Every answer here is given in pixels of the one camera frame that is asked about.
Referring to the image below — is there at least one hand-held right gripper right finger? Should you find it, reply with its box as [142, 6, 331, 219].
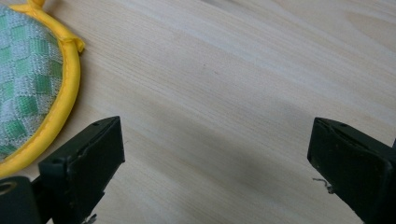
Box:
[306, 117, 396, 224]

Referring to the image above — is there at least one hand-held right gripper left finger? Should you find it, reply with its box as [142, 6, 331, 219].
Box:
[37, 116, 126, 224]

